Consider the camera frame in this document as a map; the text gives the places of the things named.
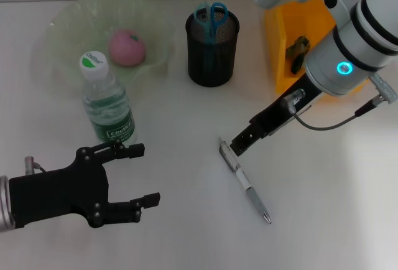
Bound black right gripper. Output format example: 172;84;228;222
229;73;324;159

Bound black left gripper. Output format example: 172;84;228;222
8;141;162;230

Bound silver white ballpoint pen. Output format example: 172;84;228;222
218;137;273;225

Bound clear green-label water bottle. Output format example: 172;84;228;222
79;50;137;143

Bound green plastic wrapper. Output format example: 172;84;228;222
285;35;312;75

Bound blue plastic scissors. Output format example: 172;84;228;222
193;1;228;45

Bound pink toy peach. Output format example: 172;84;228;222
108;29;146;67

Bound black mesh pen holder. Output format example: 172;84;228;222
185;7;241;88

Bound pale green glass fruit plate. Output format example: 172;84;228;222
42;0;175;96

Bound yellow plastic bin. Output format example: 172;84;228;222
263;0;373;96

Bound right gripper connector cable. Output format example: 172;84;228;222
280;73;398;131

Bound gripper connector cable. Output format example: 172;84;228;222
24;156;47;174
280;73;398;131

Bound left gripper connector cable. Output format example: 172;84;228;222
24;156;47;174

